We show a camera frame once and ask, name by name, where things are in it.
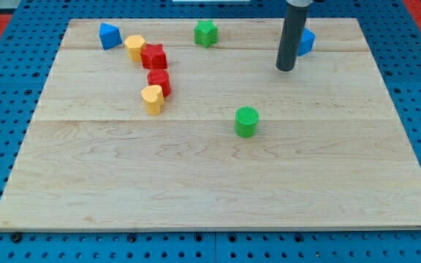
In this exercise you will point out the yellow hexagon block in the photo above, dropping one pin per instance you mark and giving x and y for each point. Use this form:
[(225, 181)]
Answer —
[(134, 44)]

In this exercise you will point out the green cylinder block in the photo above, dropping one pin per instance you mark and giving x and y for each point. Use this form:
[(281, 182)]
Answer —
[(246, 121)]

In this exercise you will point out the yellow heart block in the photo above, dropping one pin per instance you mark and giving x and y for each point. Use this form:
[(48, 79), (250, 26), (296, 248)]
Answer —
[(153, 99)]

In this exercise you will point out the red cylinder block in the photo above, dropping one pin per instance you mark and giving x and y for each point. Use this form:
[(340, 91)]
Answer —
[(162, 78)]

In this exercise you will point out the red star block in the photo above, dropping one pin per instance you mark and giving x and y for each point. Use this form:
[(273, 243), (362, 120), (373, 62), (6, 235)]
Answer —
[(153, 57)]

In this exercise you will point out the green star block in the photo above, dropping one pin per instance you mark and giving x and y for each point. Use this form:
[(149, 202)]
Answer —
[(205, 33)]

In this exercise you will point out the light wooden board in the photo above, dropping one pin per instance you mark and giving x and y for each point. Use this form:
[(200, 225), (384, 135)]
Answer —
[(330, 152)]

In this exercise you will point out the blue cube block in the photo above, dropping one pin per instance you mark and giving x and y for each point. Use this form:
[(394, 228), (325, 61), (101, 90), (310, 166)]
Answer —
[(307, 42)]

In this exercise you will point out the blue triangular prism block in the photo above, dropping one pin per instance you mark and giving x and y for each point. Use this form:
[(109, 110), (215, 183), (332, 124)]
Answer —
[(110, 36)]

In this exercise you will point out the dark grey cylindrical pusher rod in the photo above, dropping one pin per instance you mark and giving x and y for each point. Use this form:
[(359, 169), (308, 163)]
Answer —
[(291, 34)]

